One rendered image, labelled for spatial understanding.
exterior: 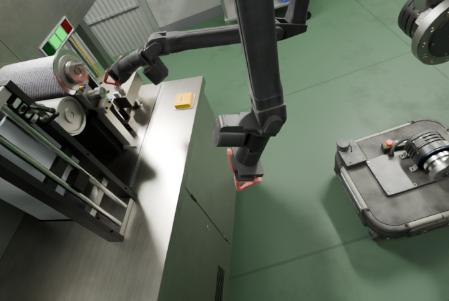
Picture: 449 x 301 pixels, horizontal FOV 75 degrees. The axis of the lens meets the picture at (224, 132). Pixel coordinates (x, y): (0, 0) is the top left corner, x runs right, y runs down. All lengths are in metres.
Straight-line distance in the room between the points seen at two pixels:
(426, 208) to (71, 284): 1.47
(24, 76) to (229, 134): 0.74
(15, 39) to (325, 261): 1.75
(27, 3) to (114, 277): 1.12
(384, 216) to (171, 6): 2.94
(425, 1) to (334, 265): 1.28
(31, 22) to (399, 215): 1.83
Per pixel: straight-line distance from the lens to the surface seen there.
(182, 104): 1.23
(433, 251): 1.87
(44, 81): 1.09
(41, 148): 0.84
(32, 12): 1.54
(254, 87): 0.54
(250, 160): 0.68
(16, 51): 1.42
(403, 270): 1.80
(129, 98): 1.26
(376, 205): 1.64
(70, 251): 1.14
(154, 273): 0.94
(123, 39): 3.75
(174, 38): 0.96
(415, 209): 1.66
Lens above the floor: 1.71
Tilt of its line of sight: 48 degrees down
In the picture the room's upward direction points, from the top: 24 degrees counter-clockwise
